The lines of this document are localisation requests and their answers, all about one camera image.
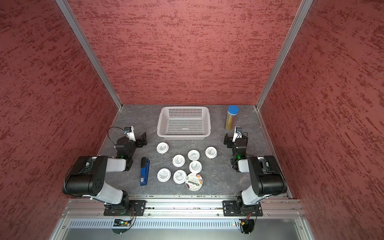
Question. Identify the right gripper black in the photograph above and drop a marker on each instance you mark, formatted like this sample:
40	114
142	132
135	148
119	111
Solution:
228	139

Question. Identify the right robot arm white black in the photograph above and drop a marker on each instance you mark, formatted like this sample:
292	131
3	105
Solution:
267	179

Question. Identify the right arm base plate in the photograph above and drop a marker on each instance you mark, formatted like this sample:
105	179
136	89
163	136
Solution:
237	209

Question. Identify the blue-capped tube of sticks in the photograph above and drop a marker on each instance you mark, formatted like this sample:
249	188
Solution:
231	116

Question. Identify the aluminium corner post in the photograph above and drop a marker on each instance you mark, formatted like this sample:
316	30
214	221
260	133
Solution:
291	35
79	33

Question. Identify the controller board with wires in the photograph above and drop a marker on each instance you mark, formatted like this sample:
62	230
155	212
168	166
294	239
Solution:
121	222
247	226

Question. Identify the aluminium front rail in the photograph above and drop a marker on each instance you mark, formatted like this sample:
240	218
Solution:
208	207

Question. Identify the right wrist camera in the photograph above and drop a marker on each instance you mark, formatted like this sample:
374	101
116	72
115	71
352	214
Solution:
237	132

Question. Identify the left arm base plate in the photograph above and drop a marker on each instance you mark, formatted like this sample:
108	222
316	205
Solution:
132	208

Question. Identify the yogurt cup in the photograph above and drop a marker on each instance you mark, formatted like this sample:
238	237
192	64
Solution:
195	167
211	152
178	161
164	175
162	148
180	177
193	155

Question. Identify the blue black stapler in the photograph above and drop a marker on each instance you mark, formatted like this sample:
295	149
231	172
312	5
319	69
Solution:
145	166

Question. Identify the right controller board with wires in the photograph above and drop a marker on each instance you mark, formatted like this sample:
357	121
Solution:
247	226

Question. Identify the white vented strip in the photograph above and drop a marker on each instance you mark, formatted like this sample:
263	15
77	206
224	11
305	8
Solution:
189	224

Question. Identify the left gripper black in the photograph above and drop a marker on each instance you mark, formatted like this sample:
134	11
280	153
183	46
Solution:
140	144

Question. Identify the wide Chobani yogurt tub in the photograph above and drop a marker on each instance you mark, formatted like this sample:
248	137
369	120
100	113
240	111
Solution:
194	182

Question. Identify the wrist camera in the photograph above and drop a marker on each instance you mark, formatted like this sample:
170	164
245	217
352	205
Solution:
129	132
237	132

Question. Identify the left controller board with wires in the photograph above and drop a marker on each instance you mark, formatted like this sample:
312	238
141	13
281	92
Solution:
121	222

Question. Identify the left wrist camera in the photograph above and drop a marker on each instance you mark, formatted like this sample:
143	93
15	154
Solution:
129	132

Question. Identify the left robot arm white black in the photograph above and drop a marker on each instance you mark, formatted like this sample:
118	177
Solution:
86	178

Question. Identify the left aluminium corner post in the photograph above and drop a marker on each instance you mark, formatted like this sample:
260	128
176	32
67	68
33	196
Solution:
79	33

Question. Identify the right aluminium corner post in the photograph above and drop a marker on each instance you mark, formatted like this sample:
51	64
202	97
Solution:
291	35

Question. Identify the white plastic perforated basket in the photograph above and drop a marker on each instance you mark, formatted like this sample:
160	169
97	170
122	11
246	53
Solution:
184	123

